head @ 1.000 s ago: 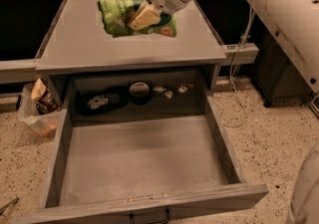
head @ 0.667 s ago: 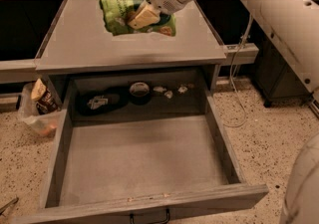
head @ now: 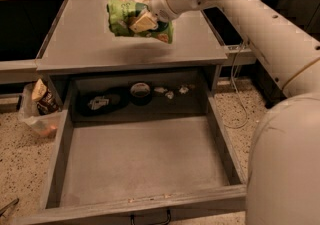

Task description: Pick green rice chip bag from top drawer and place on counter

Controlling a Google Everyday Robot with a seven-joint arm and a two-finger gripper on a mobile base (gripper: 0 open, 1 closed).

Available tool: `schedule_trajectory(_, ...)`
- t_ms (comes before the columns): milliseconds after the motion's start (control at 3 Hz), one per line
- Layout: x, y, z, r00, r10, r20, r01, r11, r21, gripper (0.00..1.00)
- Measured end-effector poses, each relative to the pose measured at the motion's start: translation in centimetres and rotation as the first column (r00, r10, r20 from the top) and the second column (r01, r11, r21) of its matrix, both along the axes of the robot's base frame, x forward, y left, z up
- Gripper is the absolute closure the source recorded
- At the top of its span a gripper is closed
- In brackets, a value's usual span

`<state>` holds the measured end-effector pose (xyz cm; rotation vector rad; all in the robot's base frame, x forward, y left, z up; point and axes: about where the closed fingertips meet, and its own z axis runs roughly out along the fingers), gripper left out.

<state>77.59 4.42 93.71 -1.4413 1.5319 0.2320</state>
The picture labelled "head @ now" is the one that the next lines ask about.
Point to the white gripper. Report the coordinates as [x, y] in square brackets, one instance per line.
[160, 5]

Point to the green rice chip bag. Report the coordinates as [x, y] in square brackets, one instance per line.
[123, 12]

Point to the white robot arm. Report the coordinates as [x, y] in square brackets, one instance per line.
[283, 186]

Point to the grey counter cabinet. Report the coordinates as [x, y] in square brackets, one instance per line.
[79, 41]

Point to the grey open drawer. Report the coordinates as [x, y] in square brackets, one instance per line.
[167, 155]

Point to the brown snack bag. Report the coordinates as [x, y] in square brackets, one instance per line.
[44, 99]

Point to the crumpled white wrapper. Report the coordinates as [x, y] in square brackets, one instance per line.
[160, 90]
[183, 89]
[169, 95]

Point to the black round can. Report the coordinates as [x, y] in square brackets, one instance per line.
[140, 94]

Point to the black flat pouch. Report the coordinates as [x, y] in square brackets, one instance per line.
[105, 102]

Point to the clear plastic bin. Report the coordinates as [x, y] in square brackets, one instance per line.
[43, 125]

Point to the dark grey cabinet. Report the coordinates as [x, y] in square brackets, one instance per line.
[306, 15]

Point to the black drawer handle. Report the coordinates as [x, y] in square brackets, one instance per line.
[160, 217]

